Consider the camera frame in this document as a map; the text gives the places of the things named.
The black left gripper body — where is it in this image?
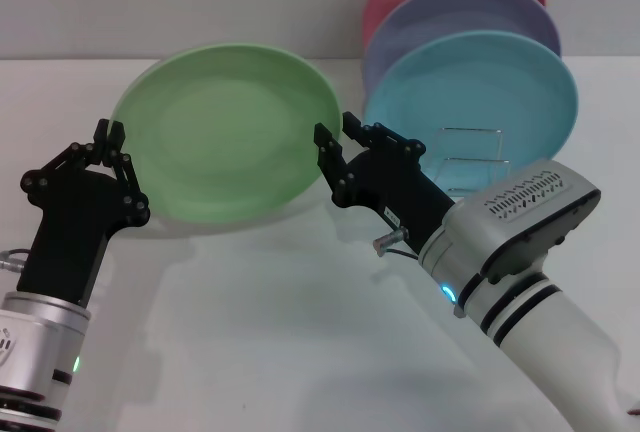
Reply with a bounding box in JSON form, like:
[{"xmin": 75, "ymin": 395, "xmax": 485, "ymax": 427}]
[{"xmin": 17, "ymin": 166, "xmax": 147, "ymax": 306}]

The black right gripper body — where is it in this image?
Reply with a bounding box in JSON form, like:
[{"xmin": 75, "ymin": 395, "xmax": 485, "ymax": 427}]
[{"xmin": 334, "ymin": 148, "xmax": 459, "ymax": 249}]

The green plate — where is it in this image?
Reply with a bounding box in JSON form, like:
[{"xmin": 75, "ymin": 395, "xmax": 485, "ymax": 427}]
[{"xmin": 110, "ymin": 41, "xmax": 344, "ymax": 237}]

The blue plate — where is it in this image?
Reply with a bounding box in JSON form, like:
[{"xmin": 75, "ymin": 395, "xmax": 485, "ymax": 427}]
[{"xmin": 363, "ymin": 29, "xmax": 580, "ymax": 198}]

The purple plate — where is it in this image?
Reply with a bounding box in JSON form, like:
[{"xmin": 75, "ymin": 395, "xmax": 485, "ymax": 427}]
[{"xmin": 363, "ymin": 0, "xmax": 562, "ymax": 98}]

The right wrist vented housing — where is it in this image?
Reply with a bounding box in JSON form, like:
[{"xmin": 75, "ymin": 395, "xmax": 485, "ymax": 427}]
[{"xmin": 455, "ymin": 157, "xmax": 603, "ymax": 286}]

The right gripper cable with connector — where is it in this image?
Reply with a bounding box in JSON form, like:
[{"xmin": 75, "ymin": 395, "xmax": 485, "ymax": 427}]
[{"xmin": 371, "ymin": 228, "xmax": 422, "ymax": 259}]

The gripper cable with connector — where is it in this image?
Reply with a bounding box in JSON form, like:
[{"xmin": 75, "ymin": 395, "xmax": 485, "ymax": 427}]
[
  {"xmin": 0, "ymin": 248, "xmax": 32, "ymax": 274},
  {"xmin": 371, "ymin": 228, "xmax": 422, "ymax": 259}
]

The left gripper cable with connector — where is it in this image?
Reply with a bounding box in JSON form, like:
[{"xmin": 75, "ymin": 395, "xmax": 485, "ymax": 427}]
[{"xmin": 0, "ymin": 248, "xmax": 32, "ymax": 274}]

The metal wire plate rack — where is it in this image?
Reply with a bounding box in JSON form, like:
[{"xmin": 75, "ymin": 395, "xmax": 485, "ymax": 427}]
[{"xmin": 433, "ymin": 126, "xmax": 512, "ymax": 198}]

